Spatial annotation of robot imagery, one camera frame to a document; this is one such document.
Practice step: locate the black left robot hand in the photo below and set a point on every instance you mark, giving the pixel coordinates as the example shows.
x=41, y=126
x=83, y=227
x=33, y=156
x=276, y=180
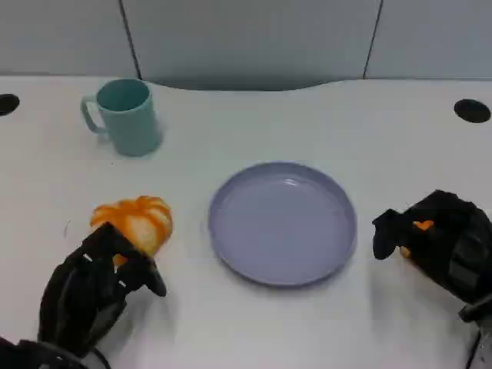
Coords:
x=82, y=292

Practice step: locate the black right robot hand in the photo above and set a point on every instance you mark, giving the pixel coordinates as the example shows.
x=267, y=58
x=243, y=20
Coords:
x=449, y=246

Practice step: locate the orange white striped bread roll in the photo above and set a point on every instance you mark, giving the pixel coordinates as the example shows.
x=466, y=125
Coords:
x=424, y=225
x=144, y=221

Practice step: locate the lilac plate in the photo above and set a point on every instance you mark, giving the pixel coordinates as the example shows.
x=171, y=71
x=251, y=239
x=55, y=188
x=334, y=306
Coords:
x=282, y=225

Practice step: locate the pale green mug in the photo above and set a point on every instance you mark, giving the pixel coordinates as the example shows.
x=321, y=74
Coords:
x=128, y=123

